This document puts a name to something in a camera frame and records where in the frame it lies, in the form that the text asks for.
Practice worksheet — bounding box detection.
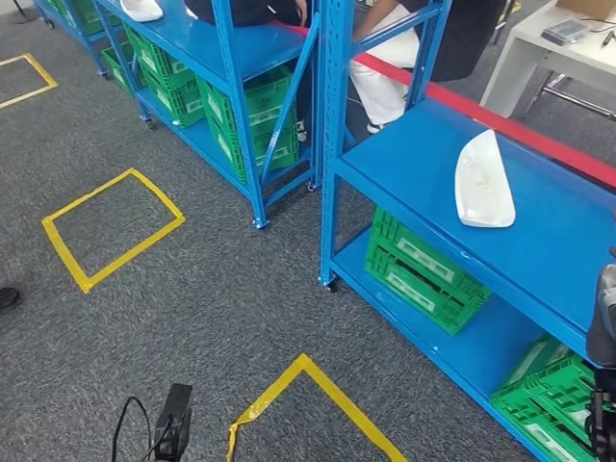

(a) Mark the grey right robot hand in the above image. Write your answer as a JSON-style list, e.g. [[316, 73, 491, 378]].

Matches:
[[586, 262, 616, 368]]

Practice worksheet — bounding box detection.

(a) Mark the white plastic part orange writing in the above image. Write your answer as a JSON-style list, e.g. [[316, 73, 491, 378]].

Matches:
[[454, 129, 516, 229]]

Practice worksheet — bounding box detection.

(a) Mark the blue metal shelf rack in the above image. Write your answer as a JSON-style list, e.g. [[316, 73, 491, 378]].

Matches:
[[33, 0, 110, 79], [318, 0, 616, 462], [94, 0, 323, 229]]

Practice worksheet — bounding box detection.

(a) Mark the long red strip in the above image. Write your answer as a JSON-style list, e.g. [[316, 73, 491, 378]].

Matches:
[[274, 18, 616, 190]]

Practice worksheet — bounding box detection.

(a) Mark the white table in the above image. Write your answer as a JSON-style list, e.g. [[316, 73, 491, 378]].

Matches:
[[480, 0, 616, 122]]

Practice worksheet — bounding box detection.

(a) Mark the grey flat device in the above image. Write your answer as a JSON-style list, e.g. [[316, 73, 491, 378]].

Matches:
[[541, 17, 592, 47]]

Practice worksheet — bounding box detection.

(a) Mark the cardboard box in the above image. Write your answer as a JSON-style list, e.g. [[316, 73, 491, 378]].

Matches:
[[556, 0, 616, 21]]

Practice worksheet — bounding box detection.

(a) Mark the crumpled yellow floor tape square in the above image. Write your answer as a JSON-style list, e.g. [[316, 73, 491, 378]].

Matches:
[[226, 353, 410, 462]]

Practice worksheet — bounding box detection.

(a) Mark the black camera cable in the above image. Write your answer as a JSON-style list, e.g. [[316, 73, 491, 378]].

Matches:
[[111, 395, 167, 462]]

